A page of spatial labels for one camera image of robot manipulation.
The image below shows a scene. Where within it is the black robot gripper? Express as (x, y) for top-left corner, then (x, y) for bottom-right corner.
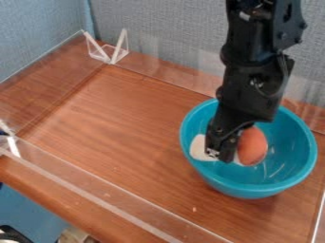
(205, 54), (294, 163)

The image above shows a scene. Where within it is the brown-capped white toy mushroom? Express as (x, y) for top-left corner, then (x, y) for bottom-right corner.
(189, 126), (267, 166)

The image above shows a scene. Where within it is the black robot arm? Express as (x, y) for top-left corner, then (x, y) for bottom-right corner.
(205, 0), (308, 163)

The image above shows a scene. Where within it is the blue plastic bowl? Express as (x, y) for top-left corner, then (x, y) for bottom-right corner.
(179, 100), (317, 199)

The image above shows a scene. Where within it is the clear acrylic back barrier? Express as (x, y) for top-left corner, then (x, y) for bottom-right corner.
(122, 37), (325, 134)

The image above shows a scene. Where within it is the clear acrylic front barrier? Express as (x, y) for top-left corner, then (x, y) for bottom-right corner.
(0, 120), (231, 243)

